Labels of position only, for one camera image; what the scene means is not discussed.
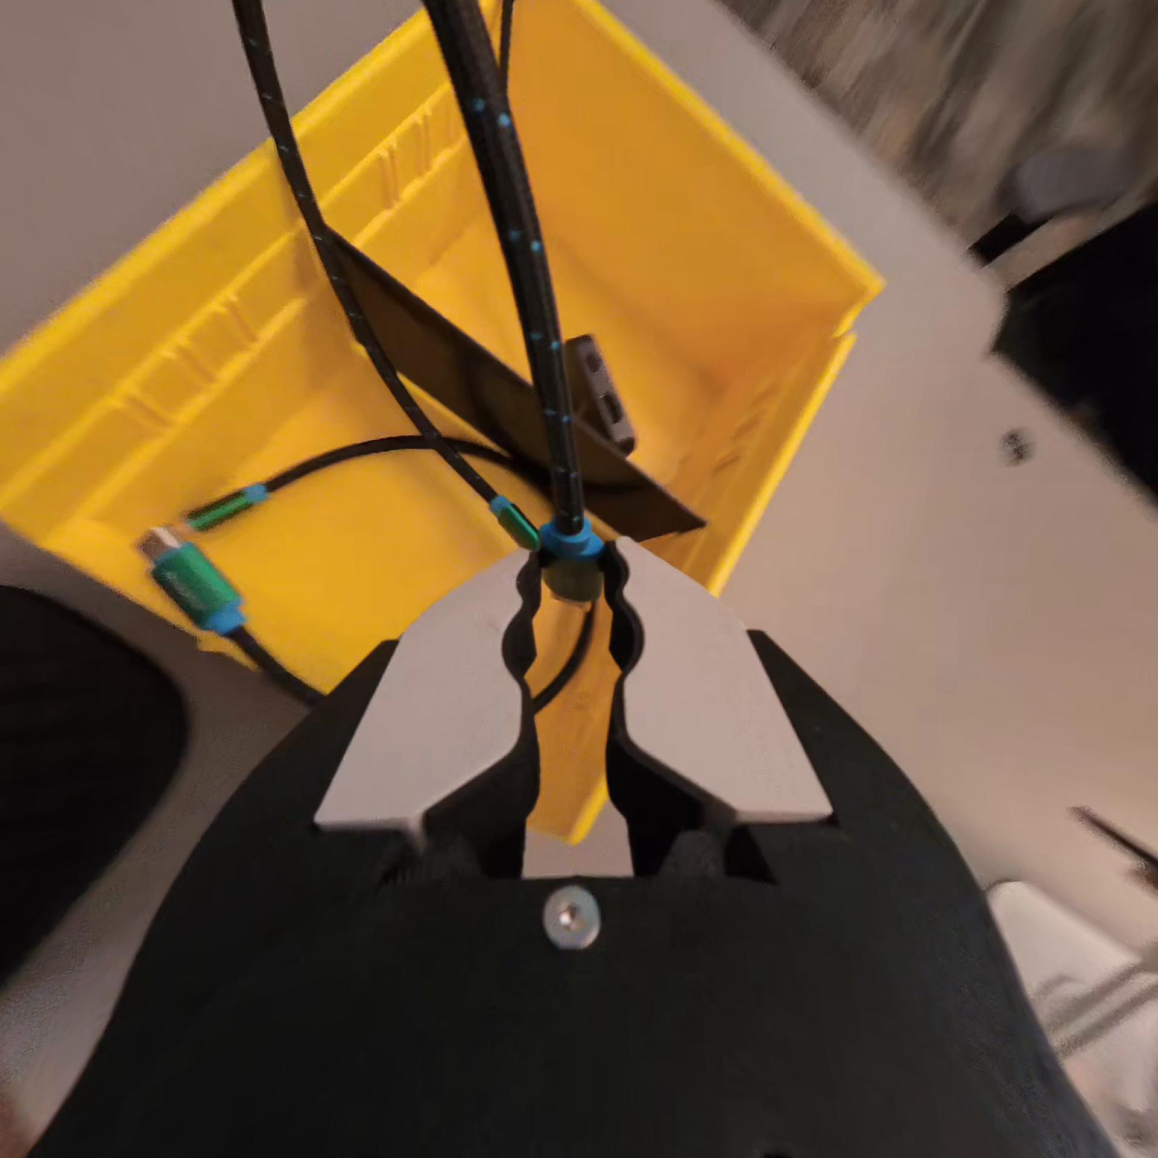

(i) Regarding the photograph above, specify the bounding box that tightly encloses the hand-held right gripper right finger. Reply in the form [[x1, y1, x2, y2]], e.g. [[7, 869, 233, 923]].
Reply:
[[604, 534, 836, 845]]

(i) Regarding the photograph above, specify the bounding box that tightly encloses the green plug braided hdmi cable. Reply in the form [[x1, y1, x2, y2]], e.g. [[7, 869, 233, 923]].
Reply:
[[230, 0, 605, 605], [135, 434, 599, 718]]

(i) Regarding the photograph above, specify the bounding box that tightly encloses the yellow plastic bin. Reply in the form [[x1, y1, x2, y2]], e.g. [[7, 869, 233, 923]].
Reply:
[[0, 0, 887, 845]]

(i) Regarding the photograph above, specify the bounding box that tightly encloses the black square hdmi adapter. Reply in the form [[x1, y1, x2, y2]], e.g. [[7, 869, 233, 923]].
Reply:
[[563, 332, 638, 454]]

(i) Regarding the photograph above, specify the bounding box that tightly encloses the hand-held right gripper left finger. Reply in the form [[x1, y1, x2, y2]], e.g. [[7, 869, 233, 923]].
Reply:
[[312, 545, 545, 852]]

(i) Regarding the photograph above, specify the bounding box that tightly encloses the black bin divider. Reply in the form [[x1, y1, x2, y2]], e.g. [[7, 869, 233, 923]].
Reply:
[[321, 226, 709, 544]]

